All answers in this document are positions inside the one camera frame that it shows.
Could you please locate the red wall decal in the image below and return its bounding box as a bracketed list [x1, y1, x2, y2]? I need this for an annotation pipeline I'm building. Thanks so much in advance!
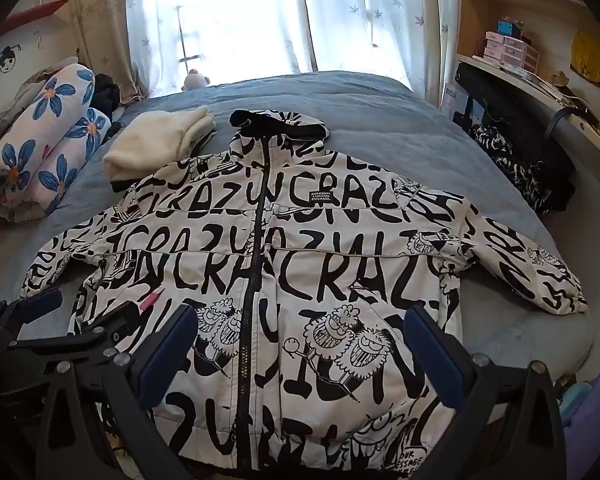
[0, 0, 69, 37]

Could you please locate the black crumpled cloth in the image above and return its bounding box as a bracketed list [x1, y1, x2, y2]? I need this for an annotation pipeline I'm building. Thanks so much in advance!
[91, 74, 122, 114]

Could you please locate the black white patterned clothing pile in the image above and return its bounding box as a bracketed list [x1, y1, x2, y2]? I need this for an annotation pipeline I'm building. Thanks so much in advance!
[467, 120, 579, 217]

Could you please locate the white sheer leaf-print curtain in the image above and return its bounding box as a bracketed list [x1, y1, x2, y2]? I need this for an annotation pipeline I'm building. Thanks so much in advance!
[300, 0, 433, 93]
[125, 0, 313, 98]

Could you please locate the black face wall sticker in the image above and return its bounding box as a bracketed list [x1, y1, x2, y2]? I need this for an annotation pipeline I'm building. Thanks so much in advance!
[0, 44, 24, 74]

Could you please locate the small plush toy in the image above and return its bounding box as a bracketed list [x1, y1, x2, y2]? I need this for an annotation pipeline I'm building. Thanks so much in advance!
[180, 69, 212, 92]

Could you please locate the white black graffiti print jacket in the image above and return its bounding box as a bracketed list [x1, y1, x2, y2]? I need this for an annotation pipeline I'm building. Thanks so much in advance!
[19, 109, 588, 480]

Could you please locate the white cardboard box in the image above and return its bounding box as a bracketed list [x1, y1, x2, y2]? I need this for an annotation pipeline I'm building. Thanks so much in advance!
[440, 80, 477, 126]

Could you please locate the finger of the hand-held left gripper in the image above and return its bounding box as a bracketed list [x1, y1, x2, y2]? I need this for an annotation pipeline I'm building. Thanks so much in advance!
[7, 300, 148, 362]
[0, 289, 64, 342]

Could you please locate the cream fleece folded garment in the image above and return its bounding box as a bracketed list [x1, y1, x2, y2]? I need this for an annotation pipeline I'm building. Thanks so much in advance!
[102, 106, 217, 183]

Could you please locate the purple cloth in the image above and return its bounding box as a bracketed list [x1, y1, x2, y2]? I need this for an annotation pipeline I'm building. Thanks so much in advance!
[562, 360, 600, 442]

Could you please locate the white blue floral quilt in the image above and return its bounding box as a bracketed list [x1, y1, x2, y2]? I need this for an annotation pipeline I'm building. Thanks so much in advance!
[0, 62, 112, 223]

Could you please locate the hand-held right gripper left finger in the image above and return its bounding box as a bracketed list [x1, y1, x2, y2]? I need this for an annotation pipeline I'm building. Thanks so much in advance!
[35, 304, 199, 480]

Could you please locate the yellow cloth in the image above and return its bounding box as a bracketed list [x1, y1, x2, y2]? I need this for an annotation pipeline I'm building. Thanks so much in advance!
[570, 30, 600, 87]

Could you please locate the pink small drawer organizer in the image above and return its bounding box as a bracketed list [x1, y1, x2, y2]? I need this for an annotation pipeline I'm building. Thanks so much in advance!
[482, 31, 537, 74]

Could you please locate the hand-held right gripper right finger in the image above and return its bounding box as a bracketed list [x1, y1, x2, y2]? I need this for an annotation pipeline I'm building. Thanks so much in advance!
[404, 304, 566, 480]

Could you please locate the beige curtain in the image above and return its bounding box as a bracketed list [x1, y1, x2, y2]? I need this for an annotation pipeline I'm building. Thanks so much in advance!
[420, 0, 462, 107]
[67, 0, 148, 102]

